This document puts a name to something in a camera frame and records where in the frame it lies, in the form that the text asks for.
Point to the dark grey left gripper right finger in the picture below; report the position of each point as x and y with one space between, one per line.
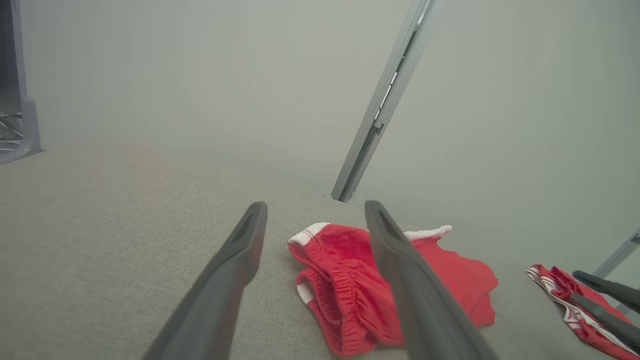
420 310

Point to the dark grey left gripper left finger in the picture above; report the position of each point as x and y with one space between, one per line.
215 300

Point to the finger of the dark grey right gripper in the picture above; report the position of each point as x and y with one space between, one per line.
615 322
615 291

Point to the red white basketball jersey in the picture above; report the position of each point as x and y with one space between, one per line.
555 285

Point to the red shorts white waistband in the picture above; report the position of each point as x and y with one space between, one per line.
345 280

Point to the silver metal frame strut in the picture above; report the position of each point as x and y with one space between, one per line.
620 252

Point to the grey metal partition post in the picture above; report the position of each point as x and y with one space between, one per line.
385 95

